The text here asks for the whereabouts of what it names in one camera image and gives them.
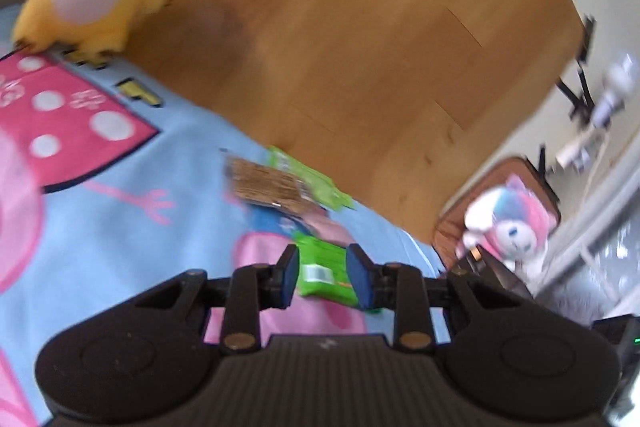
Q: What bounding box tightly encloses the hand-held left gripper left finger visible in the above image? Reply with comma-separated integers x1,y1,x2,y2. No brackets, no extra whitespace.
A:
132,244,301,354

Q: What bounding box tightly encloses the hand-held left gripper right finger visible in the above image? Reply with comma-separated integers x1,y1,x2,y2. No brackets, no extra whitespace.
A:
346,243,525,353

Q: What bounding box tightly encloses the bright green snack packet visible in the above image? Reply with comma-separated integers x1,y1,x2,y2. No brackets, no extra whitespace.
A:
294,231,387,314

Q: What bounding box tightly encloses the light green snack packet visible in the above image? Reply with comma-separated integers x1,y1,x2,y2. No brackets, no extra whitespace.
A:
267,146,357,212

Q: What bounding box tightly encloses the brown snack bar packet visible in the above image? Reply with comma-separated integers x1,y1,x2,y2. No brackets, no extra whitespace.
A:
223,155,328,219

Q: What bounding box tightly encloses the pink white plush toy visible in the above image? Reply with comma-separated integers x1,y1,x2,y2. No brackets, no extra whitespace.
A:
456,174,557,280

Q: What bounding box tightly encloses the blue printed blanket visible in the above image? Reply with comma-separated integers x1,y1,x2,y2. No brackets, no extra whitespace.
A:
0,4,447,427

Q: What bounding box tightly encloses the wooden headboard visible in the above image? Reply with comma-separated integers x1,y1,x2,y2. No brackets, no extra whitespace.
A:
119,0,587,249

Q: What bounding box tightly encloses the black tripod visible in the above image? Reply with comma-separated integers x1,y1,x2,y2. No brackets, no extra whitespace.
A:
556,14,599,124

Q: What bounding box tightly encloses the white device with cable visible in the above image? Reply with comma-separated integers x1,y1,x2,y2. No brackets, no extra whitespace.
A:
554,53,640,170

